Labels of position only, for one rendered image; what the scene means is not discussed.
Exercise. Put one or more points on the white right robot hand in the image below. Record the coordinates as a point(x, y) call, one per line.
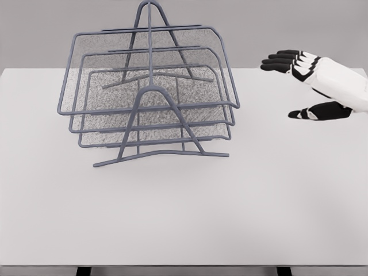
point(333, 80)

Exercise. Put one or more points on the large grey mesh tray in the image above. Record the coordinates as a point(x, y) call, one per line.
point(100, 43)

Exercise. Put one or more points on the medium grey mesh tray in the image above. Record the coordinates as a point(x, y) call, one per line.
point(100, 122)

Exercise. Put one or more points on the small grey mesh tray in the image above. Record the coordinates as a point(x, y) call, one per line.
point(100, 141)

